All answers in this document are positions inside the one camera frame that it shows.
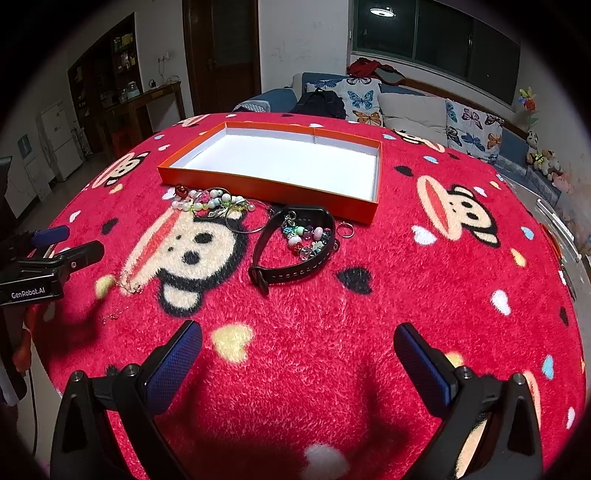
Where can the silver bangle with red knot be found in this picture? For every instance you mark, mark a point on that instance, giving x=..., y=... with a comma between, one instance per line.
x=237, y=213

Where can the red clothes on sill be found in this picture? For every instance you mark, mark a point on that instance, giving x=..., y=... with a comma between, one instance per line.
x=366, y=68

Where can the plain beige cushion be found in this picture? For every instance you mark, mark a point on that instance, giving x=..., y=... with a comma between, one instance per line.
x=420, y=116

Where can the right butterfly print pillow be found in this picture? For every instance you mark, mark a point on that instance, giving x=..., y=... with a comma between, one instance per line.
x=473, y=132

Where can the dark window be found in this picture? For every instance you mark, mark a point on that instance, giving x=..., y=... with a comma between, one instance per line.
x=443, y=36

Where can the red cartoon monkey blanket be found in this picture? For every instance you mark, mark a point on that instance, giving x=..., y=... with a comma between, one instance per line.
x=303, y=383

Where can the white refrigerator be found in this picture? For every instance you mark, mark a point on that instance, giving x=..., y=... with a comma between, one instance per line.
x=58, y=141

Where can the pile of plush toys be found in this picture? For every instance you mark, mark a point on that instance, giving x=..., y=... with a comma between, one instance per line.
x=545, y=162

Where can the dark wooden door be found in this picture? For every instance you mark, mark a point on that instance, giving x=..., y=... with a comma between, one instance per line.
x=221, y=42

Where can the black backpack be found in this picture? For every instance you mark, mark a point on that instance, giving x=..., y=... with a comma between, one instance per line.
x=321, y=103

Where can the butterfly print pillow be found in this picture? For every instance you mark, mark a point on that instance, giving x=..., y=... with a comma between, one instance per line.
x=473, y=132
x=360, y=97

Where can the dark wooden side table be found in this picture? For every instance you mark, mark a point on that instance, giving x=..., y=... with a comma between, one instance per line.
x=129, y=123

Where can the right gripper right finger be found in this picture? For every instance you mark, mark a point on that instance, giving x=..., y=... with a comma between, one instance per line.
x=431, y=373

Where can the orange shallow cardboard tray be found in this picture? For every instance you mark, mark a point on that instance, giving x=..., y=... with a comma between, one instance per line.
x=284, y=164

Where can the left butterfly print pillow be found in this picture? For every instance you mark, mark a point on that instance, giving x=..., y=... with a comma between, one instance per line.
x=360, y=97

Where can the blue fabric sofa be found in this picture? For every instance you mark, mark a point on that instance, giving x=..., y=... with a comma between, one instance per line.
x=511, y=161

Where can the colourful toy flower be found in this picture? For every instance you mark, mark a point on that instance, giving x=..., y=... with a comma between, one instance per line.
x=527, y=108

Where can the black smart watch band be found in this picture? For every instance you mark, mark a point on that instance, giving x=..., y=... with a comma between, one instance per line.
x=309, y=234

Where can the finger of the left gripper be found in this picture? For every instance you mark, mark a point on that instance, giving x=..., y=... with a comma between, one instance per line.
x=51, y=236
x=78, y=258

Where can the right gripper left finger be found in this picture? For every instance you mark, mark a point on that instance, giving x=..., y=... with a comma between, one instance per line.
x=168, y=365

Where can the dark shelving cabinet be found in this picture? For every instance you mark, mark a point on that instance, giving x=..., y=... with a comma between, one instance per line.
x=99, y=77

